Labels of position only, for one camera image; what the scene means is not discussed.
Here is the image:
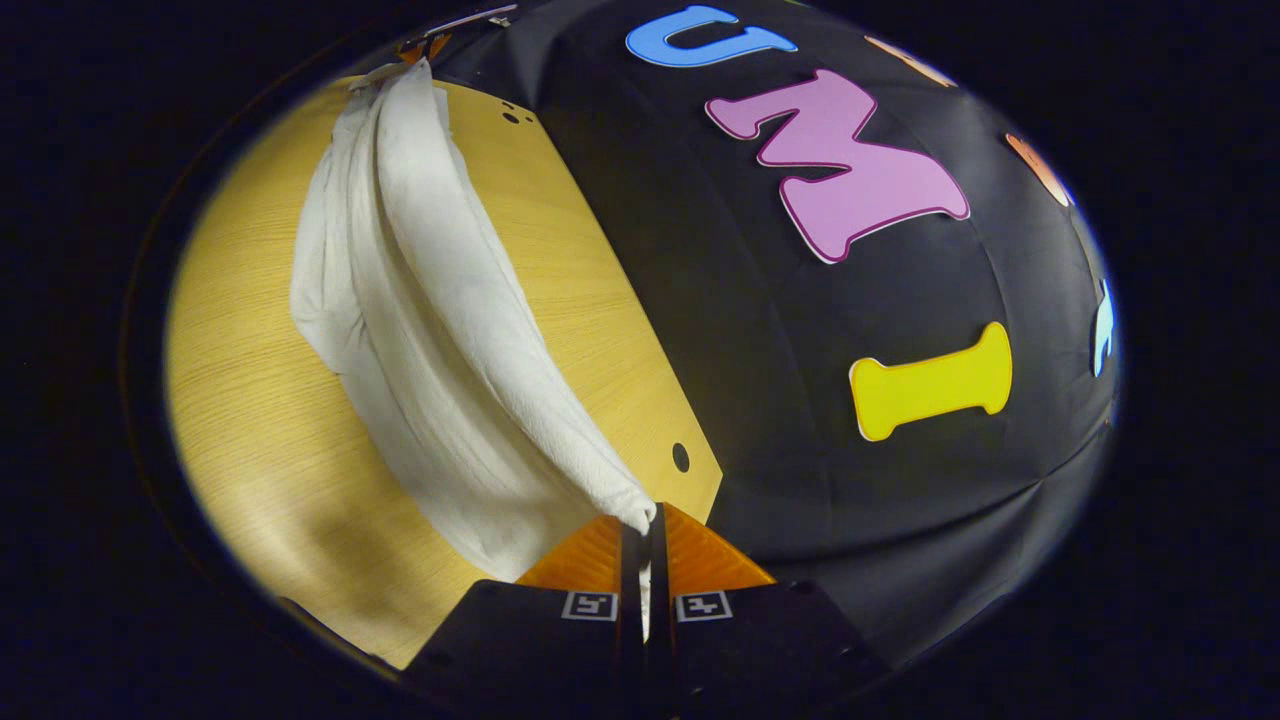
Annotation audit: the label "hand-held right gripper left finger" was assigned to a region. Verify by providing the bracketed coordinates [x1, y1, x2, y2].
[405, 515, 646, 693]

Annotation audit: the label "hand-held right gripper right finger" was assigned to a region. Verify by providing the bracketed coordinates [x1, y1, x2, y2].
[646, 503, 893, 693]

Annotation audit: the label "white jeans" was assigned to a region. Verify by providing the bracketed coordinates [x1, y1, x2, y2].
[289, 58, 659, 641]

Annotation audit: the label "black backdrop cloth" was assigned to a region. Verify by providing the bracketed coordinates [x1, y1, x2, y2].
[430, 0, 1123, 673]

